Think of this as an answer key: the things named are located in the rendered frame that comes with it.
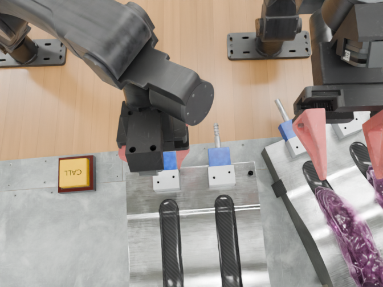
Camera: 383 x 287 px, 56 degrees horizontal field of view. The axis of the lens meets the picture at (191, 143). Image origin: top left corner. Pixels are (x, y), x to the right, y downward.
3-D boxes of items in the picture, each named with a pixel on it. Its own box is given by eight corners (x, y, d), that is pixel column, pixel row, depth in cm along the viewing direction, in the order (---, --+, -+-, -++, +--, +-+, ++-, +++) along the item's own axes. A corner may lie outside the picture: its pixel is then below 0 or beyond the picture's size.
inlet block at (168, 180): (154, 132, 77) (150, 124, 72) (176, 130, 77) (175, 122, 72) (157, 193, 74) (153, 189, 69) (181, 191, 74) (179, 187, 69)
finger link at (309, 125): (382, 174, 37) (370, 88, 39) (312, 176, 37) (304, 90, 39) (355, 182, 44) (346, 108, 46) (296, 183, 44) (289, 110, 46)
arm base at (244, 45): (320, 40, 80) (317, 12, 82) (229, 43, 80) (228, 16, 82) (310, 58, 87) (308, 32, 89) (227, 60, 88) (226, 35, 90)
